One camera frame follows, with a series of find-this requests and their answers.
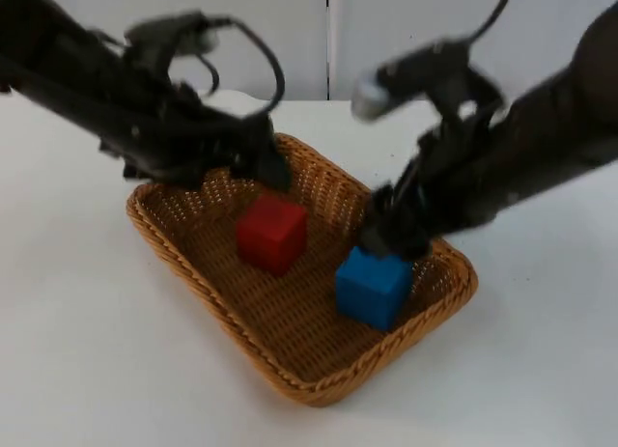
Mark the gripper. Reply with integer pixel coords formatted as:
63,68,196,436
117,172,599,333
98,77,295,196
359,113,506,264

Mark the blue cube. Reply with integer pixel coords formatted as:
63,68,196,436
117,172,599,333
334,245,415,332

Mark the red cube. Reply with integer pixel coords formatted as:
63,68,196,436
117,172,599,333
235,193,309,278

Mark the pale brown wicker basket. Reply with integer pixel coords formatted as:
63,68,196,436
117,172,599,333
126,131,480,409

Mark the short black cable loop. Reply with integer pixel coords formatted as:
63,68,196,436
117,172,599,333
195,53,222,100

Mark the long black cable loop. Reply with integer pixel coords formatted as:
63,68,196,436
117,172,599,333
205,13,287,123

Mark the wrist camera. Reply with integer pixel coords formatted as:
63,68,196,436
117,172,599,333
124,12,219,74
350,37,477,124

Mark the thin black cable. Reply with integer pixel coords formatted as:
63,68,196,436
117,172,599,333
463,0,518,50

